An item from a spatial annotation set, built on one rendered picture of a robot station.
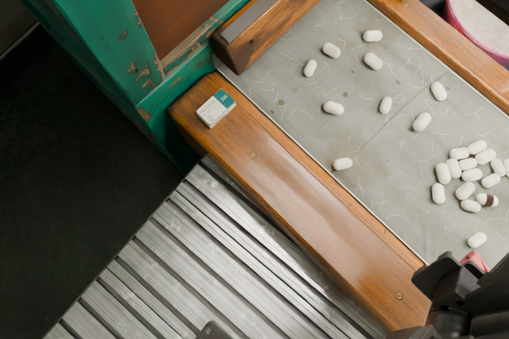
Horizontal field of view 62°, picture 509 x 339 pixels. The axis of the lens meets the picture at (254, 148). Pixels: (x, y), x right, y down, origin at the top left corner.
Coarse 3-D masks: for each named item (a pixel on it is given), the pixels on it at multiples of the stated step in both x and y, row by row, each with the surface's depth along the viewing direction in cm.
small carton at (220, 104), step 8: (216, 96) 70; (224, 96) 70; (208, 104) 70; (216, 104) 70; (224, 104) 70; (232, 104) 70; (200, 112) 69; (208, 112) 69; (216, 112) 69; (224, 112) 70; (208, 120) 69; (216, 120) 70
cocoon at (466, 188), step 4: (464, 184) 70; (468, 184) 69; (472, 184) 69; (460, 188) 69; (464, 188) 69; (468, 188) 69; (472, 188) 69; (456, 192) 70; (460, 192) 69; (464, 192) 69; (468, 192) 69; (472, 192) 69; (456, 196) 70; (460, 196) 69; (464, 196) 69; (468, 196) 69
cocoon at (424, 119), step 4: (420, 116) 72; (424, 116) 72; (428, 116) 72; (416, 120) 72; (420, 120) 72; (424, 120) 72; (428, 120) 72; (416, 124) 72; (420, 124) 72; (424, 124) 72; (416, 128) 72; (420, 128) 72; (424, 128) 72
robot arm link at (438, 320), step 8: (432, 312) 46; (440, 312) 45; (448, 312) 45; (456, 312) 44; (432, 320) 45; (440, 320) 44; (448, 320) 43; (456, 320) 43; (464, 320) 43; (440, 328) 43; (448, 328) 42; (456, 328) 42; (464, 328) 43; (448, 336) 42; (456, 336) 42
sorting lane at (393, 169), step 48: (336, 0) 80; (288, 48) 78; (384, 48) 78; (288, 96) 75; (336, 96) 75; (384, 96) 75; (432, 96) 75; (480, 96) 75; (336, 144) 73; (384, 144) 73; (432, 144) 73; (384, 192) 71; (480, 192) 71; (432, 240) 69
